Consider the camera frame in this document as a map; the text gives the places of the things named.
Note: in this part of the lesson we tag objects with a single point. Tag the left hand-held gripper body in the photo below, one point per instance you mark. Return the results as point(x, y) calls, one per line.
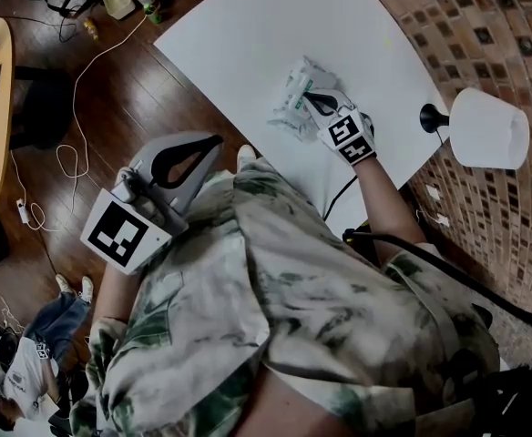
point(115, 235)

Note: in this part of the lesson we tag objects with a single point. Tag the white plastic box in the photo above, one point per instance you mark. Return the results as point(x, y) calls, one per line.
point(118, 2)

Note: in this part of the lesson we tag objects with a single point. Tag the white wall socket with plug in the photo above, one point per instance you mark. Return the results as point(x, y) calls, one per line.
point(442, 220)

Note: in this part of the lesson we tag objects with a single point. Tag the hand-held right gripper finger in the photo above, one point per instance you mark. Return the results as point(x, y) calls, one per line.
point(312, 111)
point(334, 94)

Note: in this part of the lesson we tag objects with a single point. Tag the white plastic packaging bag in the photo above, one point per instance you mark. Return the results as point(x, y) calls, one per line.
point(293, 94)

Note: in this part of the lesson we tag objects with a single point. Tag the person's white shoe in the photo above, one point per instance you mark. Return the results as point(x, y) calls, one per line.
point(246, 156)

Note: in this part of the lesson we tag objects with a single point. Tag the black grey striped stool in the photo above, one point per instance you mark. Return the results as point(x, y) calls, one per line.
point(43, 107)

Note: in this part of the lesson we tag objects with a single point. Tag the green can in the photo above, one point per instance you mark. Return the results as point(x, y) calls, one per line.
point(153, 13)

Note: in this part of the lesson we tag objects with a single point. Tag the person's left forearm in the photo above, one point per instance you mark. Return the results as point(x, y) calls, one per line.
point(115, 294)

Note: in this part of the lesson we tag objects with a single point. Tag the white table lamp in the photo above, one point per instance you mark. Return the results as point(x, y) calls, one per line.
point(489, 128)

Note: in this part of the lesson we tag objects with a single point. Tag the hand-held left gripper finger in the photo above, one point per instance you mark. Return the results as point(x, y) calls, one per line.
point(175, 139)
point(193, 185)

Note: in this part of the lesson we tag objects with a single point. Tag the person's right forearm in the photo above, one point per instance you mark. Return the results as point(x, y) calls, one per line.
point(384, 203)

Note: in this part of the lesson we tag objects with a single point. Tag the white table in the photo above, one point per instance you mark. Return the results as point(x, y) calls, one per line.
point(257, 34)

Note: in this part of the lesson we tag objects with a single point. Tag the small yellow bottle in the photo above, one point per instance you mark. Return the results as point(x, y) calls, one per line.
point(91, 29)

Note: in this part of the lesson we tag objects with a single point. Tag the person's tie-dye shirt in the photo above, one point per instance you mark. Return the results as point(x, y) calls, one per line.
point(248, 289)

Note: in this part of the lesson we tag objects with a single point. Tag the person's left hand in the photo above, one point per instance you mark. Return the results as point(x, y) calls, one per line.
point(128, 185)

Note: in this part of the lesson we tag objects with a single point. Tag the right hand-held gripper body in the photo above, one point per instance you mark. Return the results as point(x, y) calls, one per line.
point(348, 135)

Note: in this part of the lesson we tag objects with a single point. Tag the small white power strip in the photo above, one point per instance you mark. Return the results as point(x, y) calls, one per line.
point(23, 210)

